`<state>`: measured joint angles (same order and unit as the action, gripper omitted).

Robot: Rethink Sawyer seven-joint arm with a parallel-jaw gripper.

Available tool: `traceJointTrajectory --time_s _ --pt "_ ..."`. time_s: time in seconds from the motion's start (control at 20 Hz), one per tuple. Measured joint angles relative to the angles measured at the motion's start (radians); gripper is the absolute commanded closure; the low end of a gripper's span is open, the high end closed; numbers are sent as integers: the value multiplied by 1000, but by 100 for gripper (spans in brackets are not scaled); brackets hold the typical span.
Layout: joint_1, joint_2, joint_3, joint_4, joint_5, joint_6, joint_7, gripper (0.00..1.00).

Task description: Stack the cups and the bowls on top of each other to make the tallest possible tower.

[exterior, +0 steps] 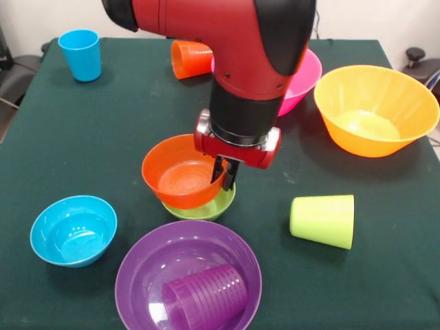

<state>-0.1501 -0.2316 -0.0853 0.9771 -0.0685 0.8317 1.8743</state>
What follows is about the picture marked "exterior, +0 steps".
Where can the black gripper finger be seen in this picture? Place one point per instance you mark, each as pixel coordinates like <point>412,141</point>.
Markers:
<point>217,170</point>
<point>230,177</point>

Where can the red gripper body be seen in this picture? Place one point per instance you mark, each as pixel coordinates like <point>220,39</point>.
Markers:
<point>237,153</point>

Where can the green plastic bowl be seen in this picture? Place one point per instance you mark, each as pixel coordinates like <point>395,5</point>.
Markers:
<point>213,211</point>

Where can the orange plastic bowl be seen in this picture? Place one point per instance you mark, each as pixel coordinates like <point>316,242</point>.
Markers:
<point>178,199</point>

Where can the lime green plastic cup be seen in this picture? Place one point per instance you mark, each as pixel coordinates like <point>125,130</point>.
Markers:
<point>323,220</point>

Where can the orange plastic cup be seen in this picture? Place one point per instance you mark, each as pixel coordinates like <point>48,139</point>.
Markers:
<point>189,62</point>

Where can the purple plastic bowl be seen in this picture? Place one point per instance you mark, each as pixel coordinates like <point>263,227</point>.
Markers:
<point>144,261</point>

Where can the purple plastic cup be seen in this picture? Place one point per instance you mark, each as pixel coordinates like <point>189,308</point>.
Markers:
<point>206,299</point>

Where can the blue plastic bowl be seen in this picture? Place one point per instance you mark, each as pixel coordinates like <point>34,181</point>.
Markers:
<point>72,237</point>

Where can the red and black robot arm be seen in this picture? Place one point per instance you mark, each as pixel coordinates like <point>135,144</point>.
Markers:
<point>240,51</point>

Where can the pink plastic bowl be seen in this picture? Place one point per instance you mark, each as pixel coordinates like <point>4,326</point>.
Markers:
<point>306,82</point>

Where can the yellow plastic bowl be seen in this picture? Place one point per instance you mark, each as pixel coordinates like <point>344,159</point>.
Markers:
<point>361,144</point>

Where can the dark green tablecloth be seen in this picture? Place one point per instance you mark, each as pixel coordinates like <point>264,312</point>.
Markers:
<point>343,292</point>

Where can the blue plastic cup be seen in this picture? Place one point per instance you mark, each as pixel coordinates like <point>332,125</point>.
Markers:
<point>82,58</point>

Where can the black chair armrest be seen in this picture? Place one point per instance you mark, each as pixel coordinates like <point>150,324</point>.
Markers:
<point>416,55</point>

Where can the grey chair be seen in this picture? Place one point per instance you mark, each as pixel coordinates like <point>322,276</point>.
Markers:
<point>17,82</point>

